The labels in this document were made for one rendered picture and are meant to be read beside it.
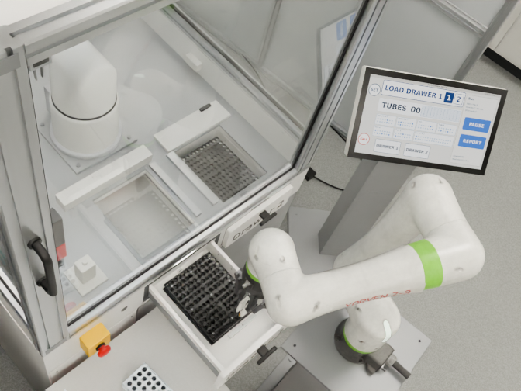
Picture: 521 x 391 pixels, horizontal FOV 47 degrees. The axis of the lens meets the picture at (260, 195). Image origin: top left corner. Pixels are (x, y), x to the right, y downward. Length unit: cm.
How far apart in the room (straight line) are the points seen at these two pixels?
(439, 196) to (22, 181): 97
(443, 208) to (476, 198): 209
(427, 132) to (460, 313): 125
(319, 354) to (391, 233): 51
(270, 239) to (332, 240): 148
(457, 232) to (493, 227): 206
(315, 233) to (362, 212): 44
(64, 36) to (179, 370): 125
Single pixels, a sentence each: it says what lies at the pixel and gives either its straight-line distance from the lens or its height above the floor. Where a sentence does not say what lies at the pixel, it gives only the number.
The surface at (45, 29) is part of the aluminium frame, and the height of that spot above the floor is 199.
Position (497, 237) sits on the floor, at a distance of 352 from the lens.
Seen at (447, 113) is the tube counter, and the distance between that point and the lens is 220.
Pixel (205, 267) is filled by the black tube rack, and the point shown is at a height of 90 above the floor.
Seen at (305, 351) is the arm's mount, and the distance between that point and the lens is 194.
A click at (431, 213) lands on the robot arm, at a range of 151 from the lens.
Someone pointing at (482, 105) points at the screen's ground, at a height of 115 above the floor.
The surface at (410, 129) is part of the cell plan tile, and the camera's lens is 216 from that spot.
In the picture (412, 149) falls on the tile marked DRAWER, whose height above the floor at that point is 101.
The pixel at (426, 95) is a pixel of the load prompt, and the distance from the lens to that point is 216.
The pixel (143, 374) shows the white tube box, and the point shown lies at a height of 80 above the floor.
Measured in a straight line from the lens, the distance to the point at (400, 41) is 298.
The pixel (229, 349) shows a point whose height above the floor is 84.
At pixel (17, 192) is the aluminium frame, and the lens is 100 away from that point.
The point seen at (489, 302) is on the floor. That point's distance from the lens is 329.
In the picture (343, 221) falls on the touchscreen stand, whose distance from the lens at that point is 270.
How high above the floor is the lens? 254
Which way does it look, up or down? 55 degrees down
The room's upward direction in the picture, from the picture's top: 21 degrees clockwise
